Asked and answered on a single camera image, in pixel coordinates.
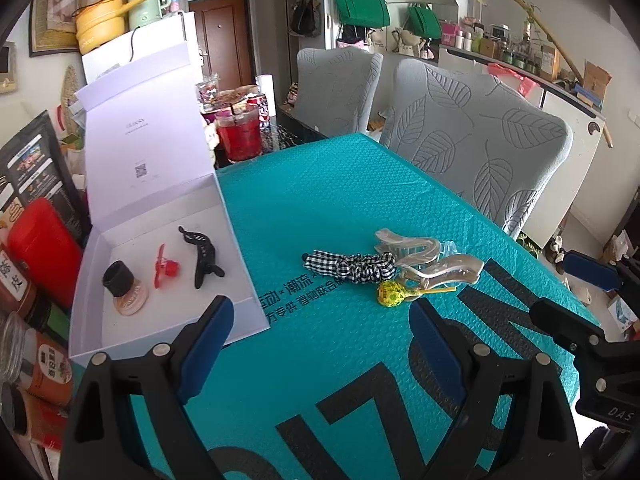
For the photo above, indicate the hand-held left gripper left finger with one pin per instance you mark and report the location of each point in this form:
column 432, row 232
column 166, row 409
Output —
column 205, row 350

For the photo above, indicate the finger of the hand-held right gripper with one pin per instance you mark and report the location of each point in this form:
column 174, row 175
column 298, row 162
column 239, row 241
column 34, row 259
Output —
column 590, row 270
column 555, row 317

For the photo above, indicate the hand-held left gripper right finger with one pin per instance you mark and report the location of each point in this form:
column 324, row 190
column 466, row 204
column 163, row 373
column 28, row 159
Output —
column 437, row 350

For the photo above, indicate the yellow-green lollipop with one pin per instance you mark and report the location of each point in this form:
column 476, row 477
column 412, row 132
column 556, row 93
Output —
column 392, row 294

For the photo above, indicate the beige marble hair claw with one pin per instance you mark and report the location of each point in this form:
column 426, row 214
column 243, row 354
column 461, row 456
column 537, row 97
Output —
column 460, row 270

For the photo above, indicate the red hair clip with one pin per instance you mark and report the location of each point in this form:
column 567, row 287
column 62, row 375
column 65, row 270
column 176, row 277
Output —
column 170, row 267

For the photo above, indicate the black hair claw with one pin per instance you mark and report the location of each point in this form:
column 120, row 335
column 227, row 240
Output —
column 202, row 260

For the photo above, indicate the black wide hair band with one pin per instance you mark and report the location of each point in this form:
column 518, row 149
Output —
column 119, row 277

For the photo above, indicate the clear hair claw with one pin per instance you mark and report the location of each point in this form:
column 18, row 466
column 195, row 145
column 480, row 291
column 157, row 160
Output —
column 400, row 242

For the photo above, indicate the black white gingham scrunchie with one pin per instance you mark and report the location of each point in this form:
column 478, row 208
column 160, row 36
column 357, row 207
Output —
column 350, row 266

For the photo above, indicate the white gift box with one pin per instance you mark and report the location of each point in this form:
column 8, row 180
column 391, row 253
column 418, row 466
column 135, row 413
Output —
column 150, row 135

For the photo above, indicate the white sideboard cabinet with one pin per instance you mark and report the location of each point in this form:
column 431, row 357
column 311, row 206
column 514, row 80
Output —
column 565, row 135

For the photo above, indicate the orange-label clear jar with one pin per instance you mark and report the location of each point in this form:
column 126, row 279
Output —
column 50, row 370

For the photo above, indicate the teal bubble mailer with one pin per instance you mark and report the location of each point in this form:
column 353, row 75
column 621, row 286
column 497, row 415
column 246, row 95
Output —
column 310, row 200

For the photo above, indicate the brown cardboard box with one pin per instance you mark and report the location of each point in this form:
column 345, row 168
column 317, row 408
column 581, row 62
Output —
column 597, row 82

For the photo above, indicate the grey leaf-pattern chair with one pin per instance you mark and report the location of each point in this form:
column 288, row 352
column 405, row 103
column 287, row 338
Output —
column 335, row 90
column 465, row 130

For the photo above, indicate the red container lid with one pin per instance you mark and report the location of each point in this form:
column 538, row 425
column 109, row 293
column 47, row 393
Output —
column 45, row 250

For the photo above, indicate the white-label spice jar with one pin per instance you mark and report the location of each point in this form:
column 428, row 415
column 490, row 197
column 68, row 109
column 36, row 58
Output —
column 15, row 285

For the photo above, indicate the pink plastic bag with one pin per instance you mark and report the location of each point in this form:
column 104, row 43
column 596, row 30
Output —
column 510, row 76

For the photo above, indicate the row of bottles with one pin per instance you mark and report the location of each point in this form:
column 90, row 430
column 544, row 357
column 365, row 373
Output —
column 500, row 45

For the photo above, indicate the red white soda can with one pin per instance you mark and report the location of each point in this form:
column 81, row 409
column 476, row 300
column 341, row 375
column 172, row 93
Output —
column 261, row 110

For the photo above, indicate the bamboo pole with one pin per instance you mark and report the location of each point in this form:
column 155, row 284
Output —
column 540, row 25

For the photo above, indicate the snack tray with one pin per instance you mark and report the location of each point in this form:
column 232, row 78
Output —
column 230, row 99

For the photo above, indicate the black snack pouch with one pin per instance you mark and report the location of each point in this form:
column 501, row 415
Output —
column 35, row 160

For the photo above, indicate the clear snack bag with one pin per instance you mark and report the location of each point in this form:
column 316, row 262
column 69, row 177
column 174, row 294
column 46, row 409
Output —
column 207, row 90

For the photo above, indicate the white paper roll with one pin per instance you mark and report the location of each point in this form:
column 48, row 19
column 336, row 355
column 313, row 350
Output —
column 266, row 87

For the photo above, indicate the woven straw fan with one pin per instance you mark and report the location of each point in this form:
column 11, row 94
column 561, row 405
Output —
column 71, row 95

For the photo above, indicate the white refrigerator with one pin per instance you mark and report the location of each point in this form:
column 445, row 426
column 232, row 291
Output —
column 150, row 40

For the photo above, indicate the brown door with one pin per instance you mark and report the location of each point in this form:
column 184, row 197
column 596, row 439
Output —
column 225, row 35

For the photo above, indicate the yellow cooking pot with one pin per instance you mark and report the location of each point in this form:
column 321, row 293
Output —
column 100, row 27

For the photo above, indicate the green tote bag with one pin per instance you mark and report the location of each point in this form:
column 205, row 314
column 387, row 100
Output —
column 360, row 9

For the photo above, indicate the black handbag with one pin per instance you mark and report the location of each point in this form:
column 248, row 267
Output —
column 306, row 15

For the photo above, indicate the pale green kettle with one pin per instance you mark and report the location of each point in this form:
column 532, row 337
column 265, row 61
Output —
column 145, row 5

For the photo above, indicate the framed picture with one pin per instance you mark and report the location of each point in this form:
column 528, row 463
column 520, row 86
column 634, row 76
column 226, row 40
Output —
column 55, row 10

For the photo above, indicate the wall intercom panel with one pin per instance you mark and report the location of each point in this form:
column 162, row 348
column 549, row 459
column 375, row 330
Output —
column 7, row 67

